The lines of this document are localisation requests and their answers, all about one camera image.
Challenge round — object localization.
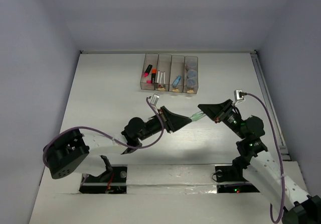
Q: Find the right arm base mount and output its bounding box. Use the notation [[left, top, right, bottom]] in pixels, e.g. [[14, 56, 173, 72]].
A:
[[212, 165, 259, 194]]

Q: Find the clear four-compartment organizer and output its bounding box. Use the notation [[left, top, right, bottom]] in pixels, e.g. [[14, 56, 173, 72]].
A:
[[140, 53, 199, 94]]

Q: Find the pink highlighter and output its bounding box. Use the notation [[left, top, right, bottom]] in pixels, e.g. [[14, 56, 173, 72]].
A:
[[143, 64, 153, 78]]

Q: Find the blue utility knife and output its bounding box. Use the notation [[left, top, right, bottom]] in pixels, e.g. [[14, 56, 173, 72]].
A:
[[172, 75, 181, 88]]

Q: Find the blue-capped white pen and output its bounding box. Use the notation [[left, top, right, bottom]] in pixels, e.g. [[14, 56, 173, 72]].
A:
[[156, 70, 161, 83]]

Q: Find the orange highlighter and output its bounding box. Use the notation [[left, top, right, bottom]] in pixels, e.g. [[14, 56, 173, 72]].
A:
[[151, 68, 157, 83]]

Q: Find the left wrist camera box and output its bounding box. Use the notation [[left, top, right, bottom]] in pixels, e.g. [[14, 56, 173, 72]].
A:
[[149, 94, 160, 106]]

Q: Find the aluminium rail right edge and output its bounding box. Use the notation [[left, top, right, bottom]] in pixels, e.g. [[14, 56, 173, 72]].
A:
[[250, 51, 292, 161]]

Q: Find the black-capped white pen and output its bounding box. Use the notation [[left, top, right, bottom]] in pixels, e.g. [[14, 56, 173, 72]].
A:
[[162, 72, 166, 84]]

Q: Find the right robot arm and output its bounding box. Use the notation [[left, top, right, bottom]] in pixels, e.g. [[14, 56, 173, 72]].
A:
[[198, 99, 320, 223]]

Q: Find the paper clip jar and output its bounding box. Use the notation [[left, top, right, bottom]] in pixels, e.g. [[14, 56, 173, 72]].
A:
[[186, 78, 197, 87], [186, 59, 198, 69], [187, 69, 198, 78]]

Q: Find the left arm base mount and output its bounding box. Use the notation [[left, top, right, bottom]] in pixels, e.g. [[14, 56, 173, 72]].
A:
[[79, 155, 127, 194]]

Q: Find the red-capped white pen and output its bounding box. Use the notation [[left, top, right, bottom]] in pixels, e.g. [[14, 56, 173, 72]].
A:
[[159, 72, 163, 85]]

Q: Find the green utility knife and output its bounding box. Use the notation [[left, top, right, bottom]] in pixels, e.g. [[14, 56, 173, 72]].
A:
[[190, 111, 206, 122]]

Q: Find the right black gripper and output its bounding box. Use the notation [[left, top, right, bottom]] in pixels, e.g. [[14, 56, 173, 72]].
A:
[[197, 98, 246, 139]]

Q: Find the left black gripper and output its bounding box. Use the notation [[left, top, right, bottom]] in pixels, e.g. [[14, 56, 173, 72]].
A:
[[137, 106, 190, 141]]

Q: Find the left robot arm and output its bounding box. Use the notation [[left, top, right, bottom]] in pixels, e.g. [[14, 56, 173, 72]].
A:
[[43, 106, 192, 181]]

